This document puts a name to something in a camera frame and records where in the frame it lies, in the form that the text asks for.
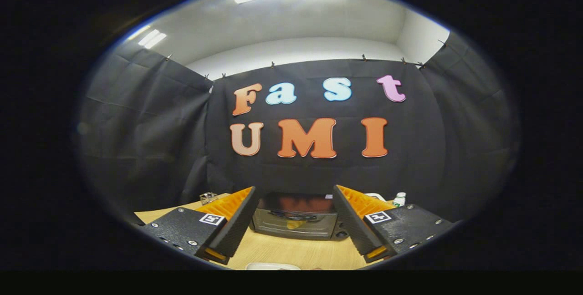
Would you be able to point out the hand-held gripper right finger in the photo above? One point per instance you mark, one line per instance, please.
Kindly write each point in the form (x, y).
(354, 224)

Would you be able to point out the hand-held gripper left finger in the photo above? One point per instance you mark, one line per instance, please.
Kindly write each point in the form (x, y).
(237, 226)

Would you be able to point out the yellow croissant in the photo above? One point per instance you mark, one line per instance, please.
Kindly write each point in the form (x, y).
(295, 224)

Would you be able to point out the black toaster oven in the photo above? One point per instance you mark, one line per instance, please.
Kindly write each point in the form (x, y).
(296, 206)

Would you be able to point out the white bread toaster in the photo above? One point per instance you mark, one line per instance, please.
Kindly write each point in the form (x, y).
(375, 196)

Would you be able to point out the plastic bottle green label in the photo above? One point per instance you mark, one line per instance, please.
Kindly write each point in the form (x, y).
(399, 200)

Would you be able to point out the white plate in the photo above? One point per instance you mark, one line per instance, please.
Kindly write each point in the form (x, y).
(271, 267)

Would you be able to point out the black backdrop cloth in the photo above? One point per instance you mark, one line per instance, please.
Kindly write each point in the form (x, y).
(432, 149)

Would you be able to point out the small ceiling light panel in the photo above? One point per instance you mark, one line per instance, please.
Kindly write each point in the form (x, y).
(152, 39)

